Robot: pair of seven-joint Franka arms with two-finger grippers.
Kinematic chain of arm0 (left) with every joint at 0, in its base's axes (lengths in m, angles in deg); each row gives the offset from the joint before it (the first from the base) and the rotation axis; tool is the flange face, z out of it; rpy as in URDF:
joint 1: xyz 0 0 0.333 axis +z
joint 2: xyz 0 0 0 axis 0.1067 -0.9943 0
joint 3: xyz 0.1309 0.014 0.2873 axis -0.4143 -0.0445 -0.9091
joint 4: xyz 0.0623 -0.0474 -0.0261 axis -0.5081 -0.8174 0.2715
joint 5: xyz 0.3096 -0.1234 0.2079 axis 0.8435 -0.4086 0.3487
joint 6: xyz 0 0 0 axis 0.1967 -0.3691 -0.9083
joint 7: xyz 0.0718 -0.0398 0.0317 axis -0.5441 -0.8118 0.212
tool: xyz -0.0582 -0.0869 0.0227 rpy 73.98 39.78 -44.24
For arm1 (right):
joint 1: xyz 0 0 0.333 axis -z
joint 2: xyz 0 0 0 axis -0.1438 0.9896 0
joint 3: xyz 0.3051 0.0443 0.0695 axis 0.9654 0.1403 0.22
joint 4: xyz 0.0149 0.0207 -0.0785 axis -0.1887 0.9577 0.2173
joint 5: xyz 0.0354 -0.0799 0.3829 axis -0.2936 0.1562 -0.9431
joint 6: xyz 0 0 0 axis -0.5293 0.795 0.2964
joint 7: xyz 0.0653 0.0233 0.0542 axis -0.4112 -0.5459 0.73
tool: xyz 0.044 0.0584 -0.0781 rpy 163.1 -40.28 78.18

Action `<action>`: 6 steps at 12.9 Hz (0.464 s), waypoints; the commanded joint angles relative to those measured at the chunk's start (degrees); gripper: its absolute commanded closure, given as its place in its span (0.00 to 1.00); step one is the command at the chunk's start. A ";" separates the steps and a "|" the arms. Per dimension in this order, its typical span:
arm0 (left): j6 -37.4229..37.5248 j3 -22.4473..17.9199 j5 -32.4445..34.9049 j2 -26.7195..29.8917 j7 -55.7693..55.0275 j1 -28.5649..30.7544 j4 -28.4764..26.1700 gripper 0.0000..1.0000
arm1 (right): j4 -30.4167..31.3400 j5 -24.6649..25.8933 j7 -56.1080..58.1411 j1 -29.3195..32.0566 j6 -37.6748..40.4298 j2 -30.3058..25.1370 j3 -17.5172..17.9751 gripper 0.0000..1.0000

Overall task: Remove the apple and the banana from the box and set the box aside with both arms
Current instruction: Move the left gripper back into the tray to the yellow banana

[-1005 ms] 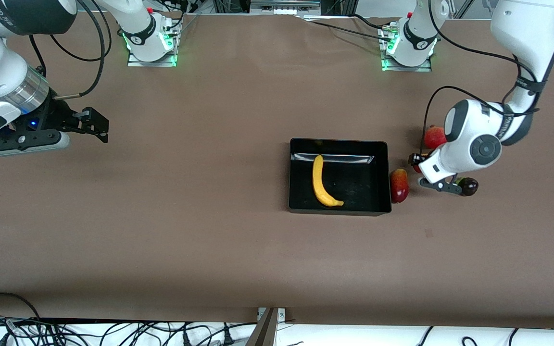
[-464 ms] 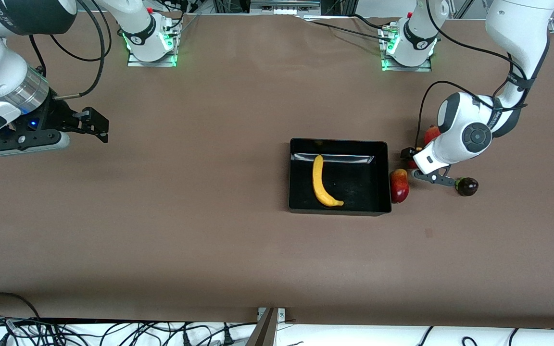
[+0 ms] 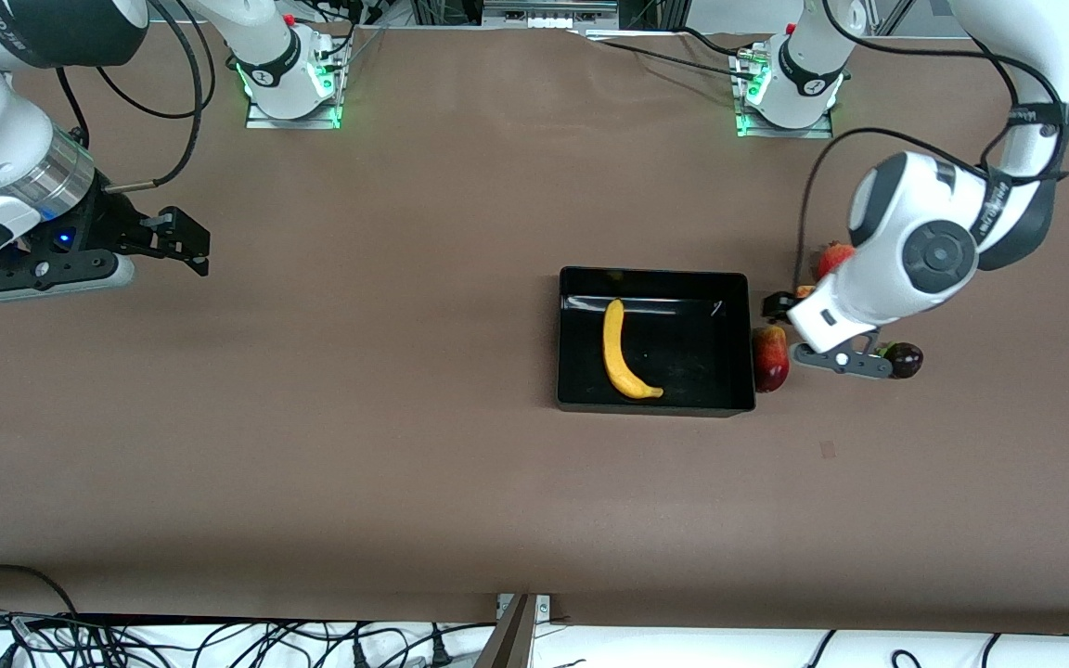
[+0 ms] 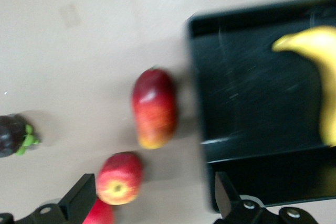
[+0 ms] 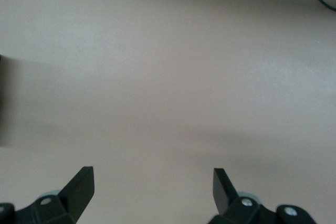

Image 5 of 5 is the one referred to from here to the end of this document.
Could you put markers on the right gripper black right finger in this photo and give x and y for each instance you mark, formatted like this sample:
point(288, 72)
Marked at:
point(225, 203)

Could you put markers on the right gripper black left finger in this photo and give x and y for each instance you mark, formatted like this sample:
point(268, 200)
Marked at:
point(68, 203)

